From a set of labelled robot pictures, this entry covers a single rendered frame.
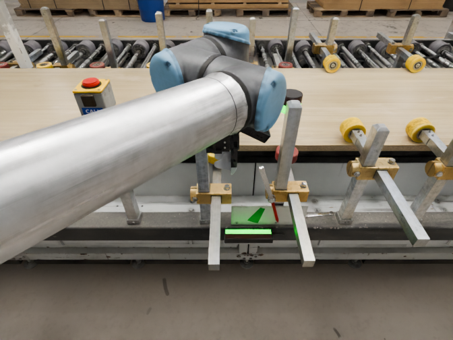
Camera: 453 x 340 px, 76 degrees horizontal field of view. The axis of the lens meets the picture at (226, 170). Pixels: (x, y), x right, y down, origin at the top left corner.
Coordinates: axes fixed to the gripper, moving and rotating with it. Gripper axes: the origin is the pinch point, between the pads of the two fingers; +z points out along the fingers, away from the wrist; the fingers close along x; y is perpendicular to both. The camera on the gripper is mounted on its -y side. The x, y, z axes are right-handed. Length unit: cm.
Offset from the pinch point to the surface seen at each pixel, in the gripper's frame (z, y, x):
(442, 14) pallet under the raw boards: 94, -438, -588
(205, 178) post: 8.8, 8.6, -6.2
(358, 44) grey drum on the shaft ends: 15, -93, -154
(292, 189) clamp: 13.8, -19.3, -6.4
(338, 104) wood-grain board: 11, -48, -57
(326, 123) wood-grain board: 11, -39, -41
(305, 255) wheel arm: 14.9, -18.7, 17.1
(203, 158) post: 1.0, 8.8, -6.2
